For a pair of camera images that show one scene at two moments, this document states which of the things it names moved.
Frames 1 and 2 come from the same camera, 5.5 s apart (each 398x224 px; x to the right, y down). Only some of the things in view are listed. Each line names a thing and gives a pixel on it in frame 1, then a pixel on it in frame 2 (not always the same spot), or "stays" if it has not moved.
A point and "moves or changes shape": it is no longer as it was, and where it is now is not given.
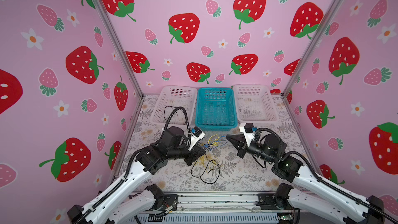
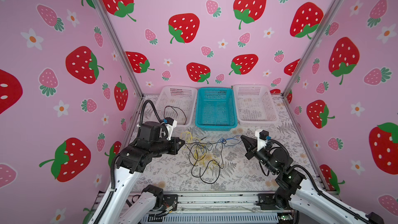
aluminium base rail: x=208 y=208 stays
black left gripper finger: x=197 y=151 to x=179 y=143
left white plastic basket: x=172 y=97 stays
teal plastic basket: x=215 y=109 stays
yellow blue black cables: x=207 y=161 moves or changes shape
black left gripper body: x=181 y=153 to x=164 y=147
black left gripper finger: x=189 y=161 to x=179 y=143
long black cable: x=211 y=169 to x=223 y=142
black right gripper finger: x=240 y=145 to x=250 y=149
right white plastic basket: x=255 y=103 stays
